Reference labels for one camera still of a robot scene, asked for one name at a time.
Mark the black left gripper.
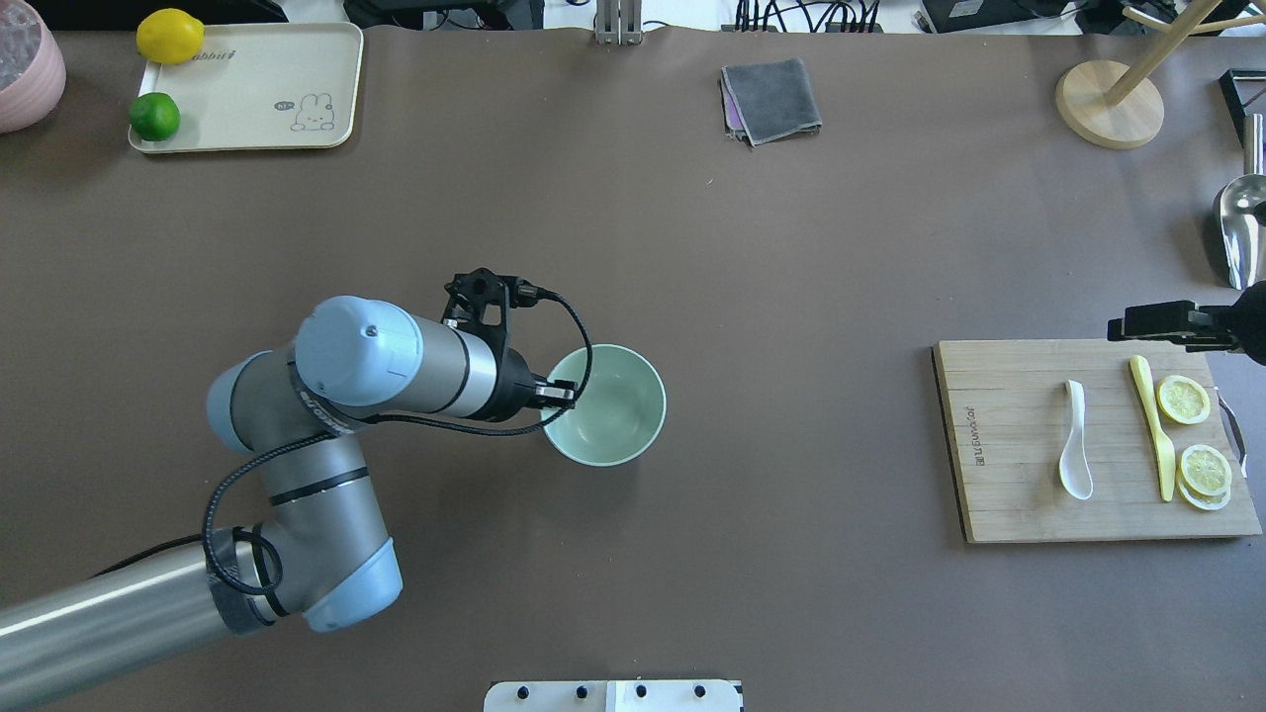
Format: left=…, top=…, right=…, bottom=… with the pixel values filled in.
left=485, top=350, right=576, bottom=422

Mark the pale green bowl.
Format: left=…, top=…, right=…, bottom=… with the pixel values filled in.
left=544, top=345, right=668, bottom=466

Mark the white ceramic spoon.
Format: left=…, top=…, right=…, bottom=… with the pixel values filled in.
left=1058, top=380, right=1094, bottom=500

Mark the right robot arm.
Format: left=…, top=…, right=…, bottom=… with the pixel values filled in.
left=1220, top=281, right=1266, bottom=366

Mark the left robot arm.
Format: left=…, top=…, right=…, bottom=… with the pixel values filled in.
left=1, top=296, right=589, bottom=711

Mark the white panel with knobs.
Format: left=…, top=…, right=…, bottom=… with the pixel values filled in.
left=484, top=677, right=746, bottom=711

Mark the grey folded cloth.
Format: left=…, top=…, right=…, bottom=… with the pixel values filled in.
left=719, top=57, right=823, bottom=147

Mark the cream rabbit tray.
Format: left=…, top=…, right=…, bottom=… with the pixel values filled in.
left=128, top=22, right=365, bottom=155

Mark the green lime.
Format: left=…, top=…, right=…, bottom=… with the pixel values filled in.
left=130, top=92, right=182, bottom=141

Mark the bamboo cutting board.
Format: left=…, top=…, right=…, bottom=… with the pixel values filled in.
left=933, top=340, right=1262, bottom=544

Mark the yellow lemon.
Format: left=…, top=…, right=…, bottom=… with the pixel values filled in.
left=135, top=8, right=208, bottom=65

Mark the pink pot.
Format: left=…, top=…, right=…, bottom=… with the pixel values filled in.
left=1, top=1, right=66, bottom=134

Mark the yellow plastic knife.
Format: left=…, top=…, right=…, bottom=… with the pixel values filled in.
left=1128, top=355, right=1177, bottom=503

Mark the wooden stand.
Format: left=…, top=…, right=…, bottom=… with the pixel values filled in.
left=1055, top=1, right=1265, bottom=149

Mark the upper lemon slice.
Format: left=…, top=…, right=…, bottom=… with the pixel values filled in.
left=1156, top=375, right=1212, bottom=424

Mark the lemon slice under stack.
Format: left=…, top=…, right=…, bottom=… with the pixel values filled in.
left=1176, top=481, right=1231, bottom=512

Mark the lower lemon slice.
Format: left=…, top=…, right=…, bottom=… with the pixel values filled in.
left=1177, top=443, right=1233, bottom=497

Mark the steel scoop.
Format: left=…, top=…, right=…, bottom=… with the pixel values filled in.
left=1215, top=114, right=1265, bottom=290

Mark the black box at edge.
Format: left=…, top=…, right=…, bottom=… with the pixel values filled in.
left=1218, top=68, right=1265, bottom=144

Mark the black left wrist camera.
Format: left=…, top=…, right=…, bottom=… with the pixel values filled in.
left=441, top=269, right=547, bottom=353

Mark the metal board handle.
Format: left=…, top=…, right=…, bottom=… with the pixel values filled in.
left=1215, top=386, right=1246, bottom=462

